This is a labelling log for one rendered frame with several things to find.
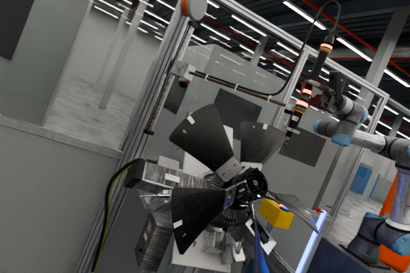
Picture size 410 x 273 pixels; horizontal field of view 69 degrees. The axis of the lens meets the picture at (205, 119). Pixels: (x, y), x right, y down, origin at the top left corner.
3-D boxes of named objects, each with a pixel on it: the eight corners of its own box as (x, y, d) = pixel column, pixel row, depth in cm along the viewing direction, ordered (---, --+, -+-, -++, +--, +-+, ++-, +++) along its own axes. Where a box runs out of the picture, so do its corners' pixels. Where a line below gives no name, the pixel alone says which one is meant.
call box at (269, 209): (256, 214, 168) (263, 197, 167) (269, 218, 172) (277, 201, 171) (272, 229, 153) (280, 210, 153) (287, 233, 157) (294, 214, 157)
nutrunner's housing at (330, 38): (282, 134, 119) (327, 26, 117) (284, 136, 122) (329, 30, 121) (291, 138, 117) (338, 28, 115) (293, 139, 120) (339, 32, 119)
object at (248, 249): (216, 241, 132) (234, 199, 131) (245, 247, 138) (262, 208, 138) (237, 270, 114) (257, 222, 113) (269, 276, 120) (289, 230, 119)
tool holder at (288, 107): (275, 125, 119) (285, 102, 119) (280, 127, 125) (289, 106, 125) (296, 133, 115) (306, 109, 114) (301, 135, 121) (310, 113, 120)
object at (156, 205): (150, 212, 114) (149, 199, 117) (171, 210, 119) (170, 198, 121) (164, 204, 106) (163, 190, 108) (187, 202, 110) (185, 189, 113)
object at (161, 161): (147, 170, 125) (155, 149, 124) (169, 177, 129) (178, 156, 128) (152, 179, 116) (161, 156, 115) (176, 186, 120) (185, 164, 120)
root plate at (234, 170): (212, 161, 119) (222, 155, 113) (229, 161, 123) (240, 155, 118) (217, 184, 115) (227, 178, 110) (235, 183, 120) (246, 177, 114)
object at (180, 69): (168, 72, 152) (174, 57, 152) (176, 77, 158) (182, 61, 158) (183, 78, 146) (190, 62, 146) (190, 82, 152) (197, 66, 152)
